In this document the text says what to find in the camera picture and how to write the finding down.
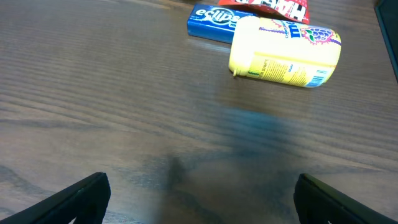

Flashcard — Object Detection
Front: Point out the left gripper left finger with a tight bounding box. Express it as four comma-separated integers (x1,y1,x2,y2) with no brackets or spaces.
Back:
1,172,111,224

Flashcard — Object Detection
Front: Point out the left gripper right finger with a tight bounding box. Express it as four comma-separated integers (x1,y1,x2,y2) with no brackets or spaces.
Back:
294,173,397,224

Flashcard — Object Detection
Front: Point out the red Hacks candy bag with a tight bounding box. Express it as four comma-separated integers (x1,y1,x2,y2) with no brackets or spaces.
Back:
218,0,310,24

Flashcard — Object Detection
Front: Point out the dark green cardboard box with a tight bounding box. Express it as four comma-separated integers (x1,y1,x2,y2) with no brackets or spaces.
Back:
374,0,397,79

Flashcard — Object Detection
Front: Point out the yellow Mentos gum bottle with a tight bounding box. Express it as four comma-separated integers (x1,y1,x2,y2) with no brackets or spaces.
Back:
228,16,341,88

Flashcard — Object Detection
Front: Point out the blue Eclipse mint tin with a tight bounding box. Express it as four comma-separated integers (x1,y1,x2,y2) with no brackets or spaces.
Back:
187,4,256,44

